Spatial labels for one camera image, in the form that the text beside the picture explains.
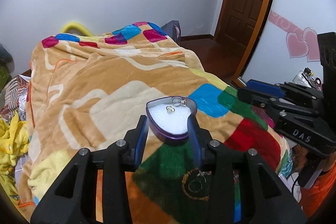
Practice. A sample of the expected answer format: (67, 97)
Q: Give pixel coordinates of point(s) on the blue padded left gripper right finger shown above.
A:
(265, 88)

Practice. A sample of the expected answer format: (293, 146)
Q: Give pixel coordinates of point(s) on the yellow foam headboard tube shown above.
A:
(77, 27)

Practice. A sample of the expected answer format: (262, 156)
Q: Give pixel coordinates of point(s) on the colourful patchwork fleece blanket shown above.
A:
(87, 91)

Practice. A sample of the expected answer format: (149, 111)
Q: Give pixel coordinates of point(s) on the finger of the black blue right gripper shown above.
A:
(199, 139)

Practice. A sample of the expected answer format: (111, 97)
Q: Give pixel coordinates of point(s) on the purple heart-shaped jewelry tin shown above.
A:
(168, 117)

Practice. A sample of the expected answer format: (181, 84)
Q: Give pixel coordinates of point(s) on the pink heart wall decal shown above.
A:
(300, 43)

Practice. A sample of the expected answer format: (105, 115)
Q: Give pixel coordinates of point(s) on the silver earring on blanket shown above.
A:
(204, 175)

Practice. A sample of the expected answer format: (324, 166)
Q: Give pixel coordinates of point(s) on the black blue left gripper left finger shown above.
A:
(136, 142)

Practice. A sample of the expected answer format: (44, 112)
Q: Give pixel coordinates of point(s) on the yellow crumpled cloth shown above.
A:
(14, 144)

